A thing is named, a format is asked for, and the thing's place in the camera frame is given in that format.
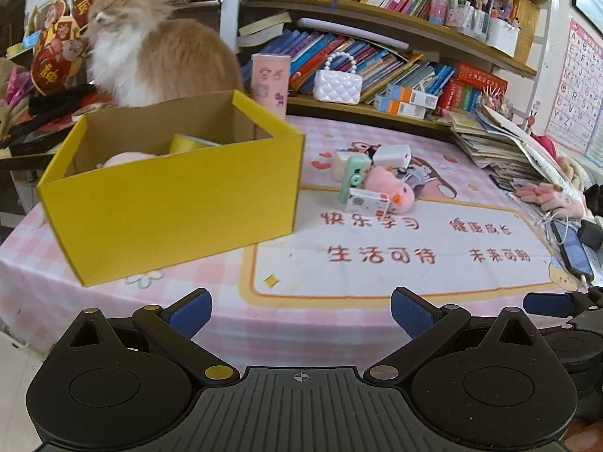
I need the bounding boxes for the white toy camera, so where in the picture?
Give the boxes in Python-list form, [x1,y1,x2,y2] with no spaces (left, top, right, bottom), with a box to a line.
[346,188,391,217]

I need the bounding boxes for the cream white block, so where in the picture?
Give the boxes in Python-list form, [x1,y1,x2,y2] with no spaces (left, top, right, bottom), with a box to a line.
[331,148,359,182]

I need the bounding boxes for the pink printed tablecloth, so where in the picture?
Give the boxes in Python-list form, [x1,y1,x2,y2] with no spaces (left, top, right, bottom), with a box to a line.
[0,115,603,373]

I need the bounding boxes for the fluffy orange white cat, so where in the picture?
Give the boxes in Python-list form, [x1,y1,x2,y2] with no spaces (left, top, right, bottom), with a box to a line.
[85,0,246,108]

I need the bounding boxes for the orange blue white carton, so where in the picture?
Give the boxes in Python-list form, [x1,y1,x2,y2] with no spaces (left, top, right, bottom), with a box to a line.
[374,95,427,119]
[386,84,440,107]

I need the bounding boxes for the pink duck plush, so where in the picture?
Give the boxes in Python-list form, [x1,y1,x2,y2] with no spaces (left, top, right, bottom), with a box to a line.
[365,167,416,212]

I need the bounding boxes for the black smartphone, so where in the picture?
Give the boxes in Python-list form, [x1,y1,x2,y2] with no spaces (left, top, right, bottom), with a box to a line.
[549,220,595,279]

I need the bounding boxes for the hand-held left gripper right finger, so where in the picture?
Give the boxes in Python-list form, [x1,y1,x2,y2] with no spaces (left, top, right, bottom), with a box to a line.
[363,286,542,383]

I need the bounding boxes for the pink plush gloves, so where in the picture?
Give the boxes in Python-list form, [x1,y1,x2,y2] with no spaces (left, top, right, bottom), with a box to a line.
[513,183,585,218]

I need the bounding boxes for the white rolled paper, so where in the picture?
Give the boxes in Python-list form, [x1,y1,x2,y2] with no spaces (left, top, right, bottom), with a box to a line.
[297,17,412,52]

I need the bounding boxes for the alphabet wall poster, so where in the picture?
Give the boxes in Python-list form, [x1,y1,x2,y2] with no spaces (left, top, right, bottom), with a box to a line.
[546,16,603,157]

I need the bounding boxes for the green toy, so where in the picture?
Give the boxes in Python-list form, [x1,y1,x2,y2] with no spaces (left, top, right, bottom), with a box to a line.
[340,157,373,199]

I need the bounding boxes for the white quilted pearl-handle purse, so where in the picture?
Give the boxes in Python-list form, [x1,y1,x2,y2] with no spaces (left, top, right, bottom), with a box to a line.
[313,52,363,104]

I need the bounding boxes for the yellow tape roll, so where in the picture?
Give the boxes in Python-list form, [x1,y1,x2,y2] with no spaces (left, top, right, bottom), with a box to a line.
[168,133,222,157]

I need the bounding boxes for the white storage box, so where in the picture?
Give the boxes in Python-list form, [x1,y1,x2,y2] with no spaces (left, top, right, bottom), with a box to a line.
[485,16,522,57]

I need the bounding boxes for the small white box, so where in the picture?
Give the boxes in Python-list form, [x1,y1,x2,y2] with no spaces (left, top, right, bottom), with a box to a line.
[373,144,412,169]

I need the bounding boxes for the purple grey small toy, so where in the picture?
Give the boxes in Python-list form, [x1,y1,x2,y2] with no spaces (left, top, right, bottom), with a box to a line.
[398,166,427,196]

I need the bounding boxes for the stack of red books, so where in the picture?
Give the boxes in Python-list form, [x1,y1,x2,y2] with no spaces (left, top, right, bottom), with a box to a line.
[438,63,508,113]

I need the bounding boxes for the red gold paper decoration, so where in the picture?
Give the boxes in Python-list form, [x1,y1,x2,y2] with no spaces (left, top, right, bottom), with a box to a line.
[29,0,101,96]

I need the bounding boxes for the pink white bottle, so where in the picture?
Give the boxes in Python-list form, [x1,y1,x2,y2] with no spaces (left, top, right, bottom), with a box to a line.
[429,0,451,26]

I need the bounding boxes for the pink spiky ornament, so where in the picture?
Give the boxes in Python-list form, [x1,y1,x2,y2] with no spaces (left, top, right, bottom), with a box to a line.
[478,82,515,115]

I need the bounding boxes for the person's right hand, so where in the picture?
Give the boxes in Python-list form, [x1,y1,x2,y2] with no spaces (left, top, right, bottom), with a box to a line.
[563,420,603,452]

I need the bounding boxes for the black cloth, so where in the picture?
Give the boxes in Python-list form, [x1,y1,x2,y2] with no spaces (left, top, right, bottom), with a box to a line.
[28,84,98,116]

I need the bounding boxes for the clear pen holder with pens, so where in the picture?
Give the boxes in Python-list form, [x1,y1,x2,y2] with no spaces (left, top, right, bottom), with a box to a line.
[445,0,491,41]

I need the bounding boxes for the yellow cardboard box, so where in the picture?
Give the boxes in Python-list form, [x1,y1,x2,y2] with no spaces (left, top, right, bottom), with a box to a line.
[37,89,307,288]

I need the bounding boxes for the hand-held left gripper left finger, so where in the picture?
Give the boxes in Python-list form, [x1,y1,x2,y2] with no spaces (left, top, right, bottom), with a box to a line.
[61,289,242,383]

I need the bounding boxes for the pink cartoon cylinder container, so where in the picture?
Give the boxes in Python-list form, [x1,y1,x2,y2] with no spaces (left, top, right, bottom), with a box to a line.
[251,53,291,118]

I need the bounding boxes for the stack of loose booklets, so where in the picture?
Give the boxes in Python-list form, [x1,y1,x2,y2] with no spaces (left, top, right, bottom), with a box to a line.
[450,105,585,199]

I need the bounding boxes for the row of blue purple books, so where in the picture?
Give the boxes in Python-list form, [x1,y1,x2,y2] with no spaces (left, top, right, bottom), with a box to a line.
[257,28,455,105]

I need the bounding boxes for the pale pink plush toy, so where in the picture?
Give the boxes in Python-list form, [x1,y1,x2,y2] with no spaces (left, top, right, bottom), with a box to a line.
[96,151,159,169]

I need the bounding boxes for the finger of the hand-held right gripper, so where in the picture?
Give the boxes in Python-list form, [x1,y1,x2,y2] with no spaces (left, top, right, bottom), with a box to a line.
[523,286,603,328]

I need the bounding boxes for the black power adapter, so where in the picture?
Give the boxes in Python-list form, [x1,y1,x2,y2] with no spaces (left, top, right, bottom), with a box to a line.
[579,219,603,250]

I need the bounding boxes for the thick white-paged books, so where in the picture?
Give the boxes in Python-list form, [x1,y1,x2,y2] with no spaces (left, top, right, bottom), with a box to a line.
[238,12,294,48]

